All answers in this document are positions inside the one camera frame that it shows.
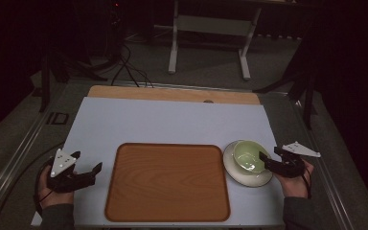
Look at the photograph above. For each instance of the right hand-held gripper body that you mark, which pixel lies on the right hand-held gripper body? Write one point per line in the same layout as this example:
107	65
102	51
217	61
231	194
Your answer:
287	166

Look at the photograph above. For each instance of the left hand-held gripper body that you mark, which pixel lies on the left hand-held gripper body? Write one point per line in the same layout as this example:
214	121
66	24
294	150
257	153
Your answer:
68	182

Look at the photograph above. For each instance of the light green bowl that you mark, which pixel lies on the light green bowl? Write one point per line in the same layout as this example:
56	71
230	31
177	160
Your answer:
247	158

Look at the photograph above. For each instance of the person's right hand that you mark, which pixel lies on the person's right hand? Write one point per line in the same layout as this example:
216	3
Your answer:
295	185

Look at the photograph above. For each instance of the person's left hand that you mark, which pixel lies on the person's left hand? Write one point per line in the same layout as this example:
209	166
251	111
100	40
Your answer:
52	197

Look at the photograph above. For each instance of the white round plate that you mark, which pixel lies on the white round plate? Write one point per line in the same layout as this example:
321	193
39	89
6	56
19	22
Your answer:
236	174

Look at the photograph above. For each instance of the black floor socket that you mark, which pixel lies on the black floor socket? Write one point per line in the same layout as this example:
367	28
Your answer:
57	118

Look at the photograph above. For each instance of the black tripod stand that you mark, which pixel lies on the black tripod stand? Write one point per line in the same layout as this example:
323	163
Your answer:
308	96
46	86

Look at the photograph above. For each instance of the brown wooden tray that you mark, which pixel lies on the brown wooden tray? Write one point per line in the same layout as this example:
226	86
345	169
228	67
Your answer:
167	183

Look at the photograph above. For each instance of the white table mat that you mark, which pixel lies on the white table mat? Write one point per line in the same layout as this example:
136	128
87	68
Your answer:
159	123

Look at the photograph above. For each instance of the light wooden table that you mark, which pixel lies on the light wooden table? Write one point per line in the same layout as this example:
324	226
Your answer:
172	94

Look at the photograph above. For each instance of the aluminium floor rail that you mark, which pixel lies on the aluminium floor rail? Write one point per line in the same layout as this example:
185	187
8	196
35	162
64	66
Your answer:
12	166
326	172

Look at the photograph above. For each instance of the white metal frame stand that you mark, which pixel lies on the white metal frame stand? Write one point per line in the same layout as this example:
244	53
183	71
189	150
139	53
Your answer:
211	25

